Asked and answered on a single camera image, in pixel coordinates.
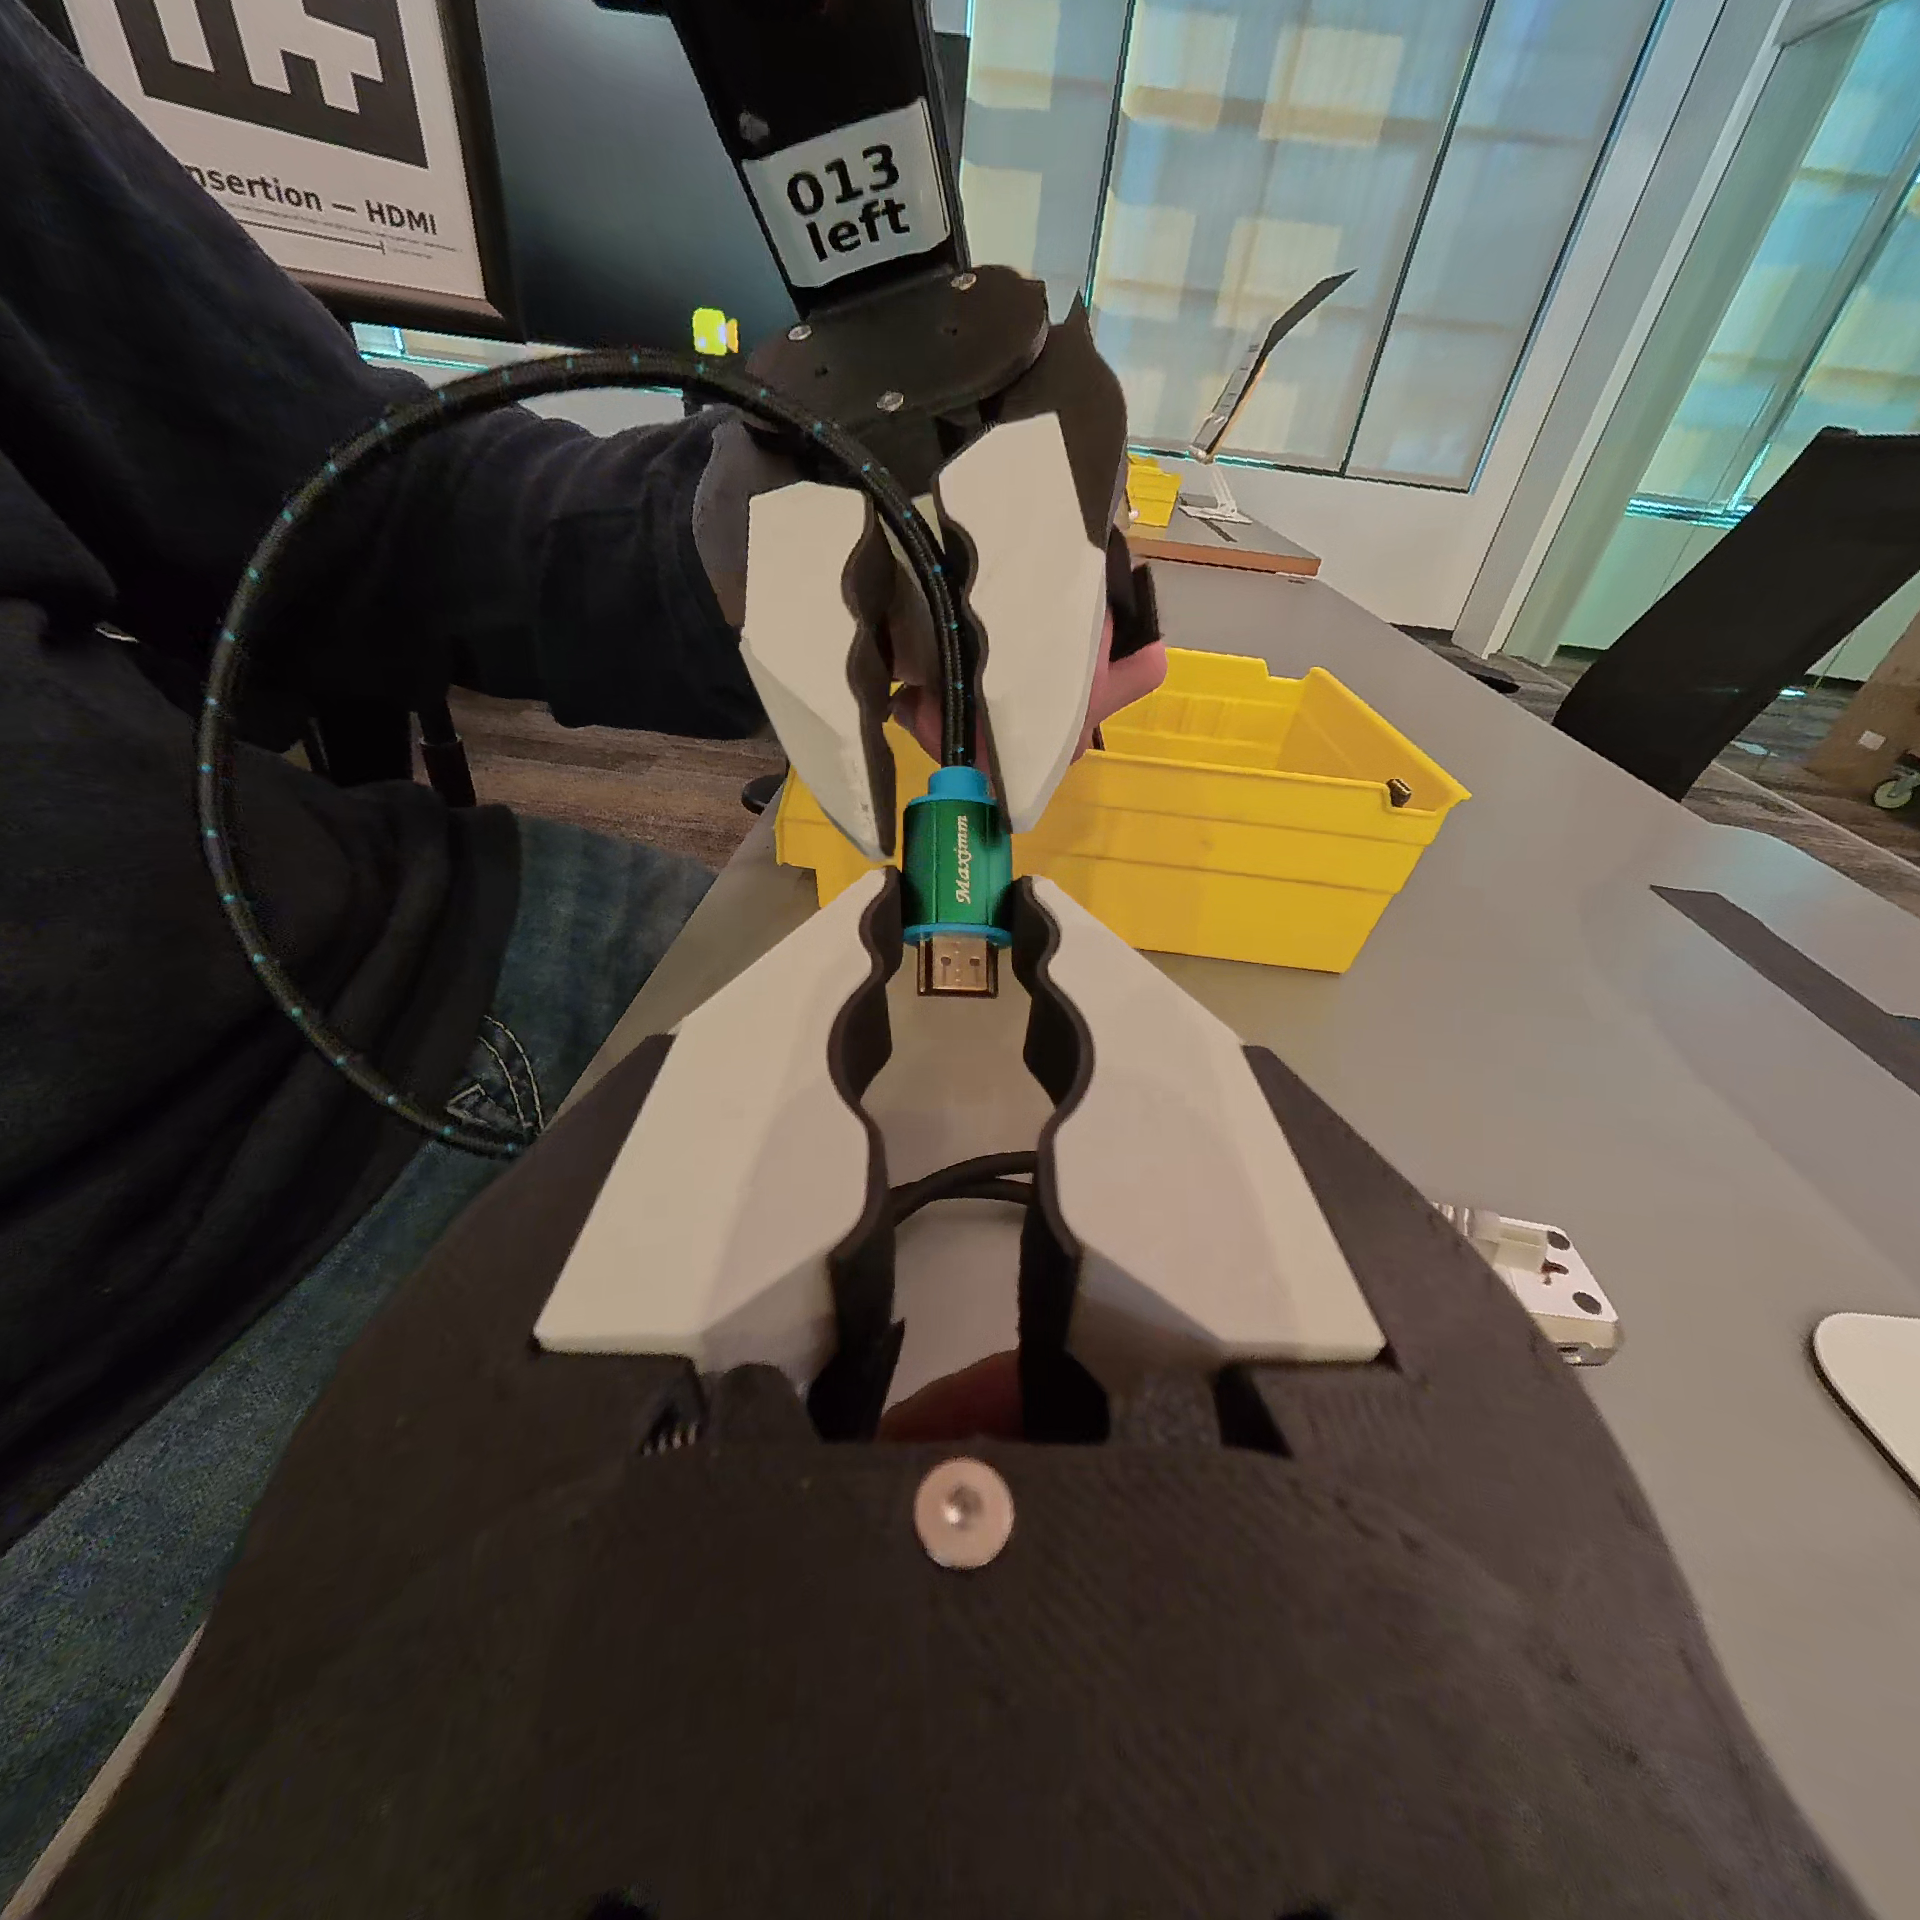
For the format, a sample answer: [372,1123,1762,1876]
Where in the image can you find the black high-back office chair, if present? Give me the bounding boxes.
[1553,428,1920,804]

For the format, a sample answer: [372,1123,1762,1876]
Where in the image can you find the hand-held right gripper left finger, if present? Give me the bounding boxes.
[533,871,906,1445]

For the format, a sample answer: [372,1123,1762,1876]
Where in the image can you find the white framed sign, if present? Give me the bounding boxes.
[66,0,522,343]

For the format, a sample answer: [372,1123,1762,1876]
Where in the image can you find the person's blue jeans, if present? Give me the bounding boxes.
[0,816,723,1920]

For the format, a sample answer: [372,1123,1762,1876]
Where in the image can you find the silver folding stand with board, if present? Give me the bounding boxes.
[1184,270,1362,522]

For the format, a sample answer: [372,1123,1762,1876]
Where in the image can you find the dark grey hdmi switch box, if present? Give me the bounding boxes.
[1432,1200,1625,1370]

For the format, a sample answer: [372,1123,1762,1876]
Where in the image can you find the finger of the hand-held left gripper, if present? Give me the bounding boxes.
[744,480,904,863]
[936,413,1115,834]

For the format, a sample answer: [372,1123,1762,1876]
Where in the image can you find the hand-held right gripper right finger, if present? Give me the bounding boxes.
[1018,877,1389,1445]

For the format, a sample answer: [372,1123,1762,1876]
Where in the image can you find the person's left forearm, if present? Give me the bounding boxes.
[299,358,771,747]

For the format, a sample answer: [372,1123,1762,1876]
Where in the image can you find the braided hdmi cable teal plugs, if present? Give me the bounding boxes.
[195,347,1018,1162]

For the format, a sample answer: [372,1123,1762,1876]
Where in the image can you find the black monitor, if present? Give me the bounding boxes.
[480,0,804,365]

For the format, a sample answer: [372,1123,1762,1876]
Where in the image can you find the wooden top desk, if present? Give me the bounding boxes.
[1124,507,1325,582]

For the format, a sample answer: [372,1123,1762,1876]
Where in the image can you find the person's left hand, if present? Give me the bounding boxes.
[877,576,1168,771]

